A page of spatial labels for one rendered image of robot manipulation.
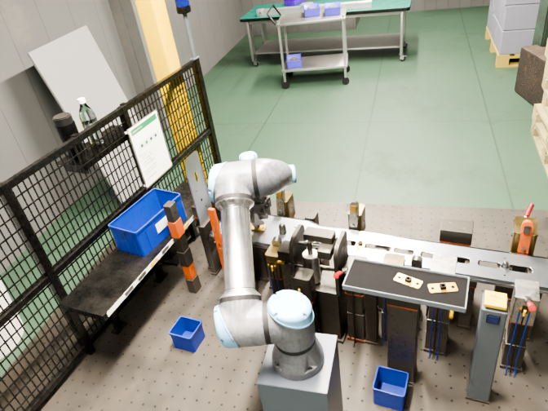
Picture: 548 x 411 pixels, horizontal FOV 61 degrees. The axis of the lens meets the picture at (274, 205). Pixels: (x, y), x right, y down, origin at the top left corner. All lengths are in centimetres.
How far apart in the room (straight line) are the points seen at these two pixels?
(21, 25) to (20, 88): 51
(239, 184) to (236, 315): 37
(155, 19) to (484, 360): 195
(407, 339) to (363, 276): 27
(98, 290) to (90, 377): 38
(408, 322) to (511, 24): 537
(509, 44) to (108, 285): 572
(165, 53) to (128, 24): 312
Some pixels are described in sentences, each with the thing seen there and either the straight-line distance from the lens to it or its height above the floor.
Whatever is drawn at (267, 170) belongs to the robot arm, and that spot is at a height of 156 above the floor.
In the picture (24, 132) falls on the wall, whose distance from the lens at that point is 443.
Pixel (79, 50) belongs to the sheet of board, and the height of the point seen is 130.
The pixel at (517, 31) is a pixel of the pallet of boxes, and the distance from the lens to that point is 667.
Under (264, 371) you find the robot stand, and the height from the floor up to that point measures 110.
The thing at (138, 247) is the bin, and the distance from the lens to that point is 203.
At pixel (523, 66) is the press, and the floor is 33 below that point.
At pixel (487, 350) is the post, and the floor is 97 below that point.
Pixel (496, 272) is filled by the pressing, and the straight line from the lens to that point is 186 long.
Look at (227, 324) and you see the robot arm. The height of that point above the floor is 131.
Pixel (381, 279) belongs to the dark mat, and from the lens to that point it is 155.
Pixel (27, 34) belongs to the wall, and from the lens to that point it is 460.
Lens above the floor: 223
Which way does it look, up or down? 34 degrees down
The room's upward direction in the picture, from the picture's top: 9 degrees counter-clockwise
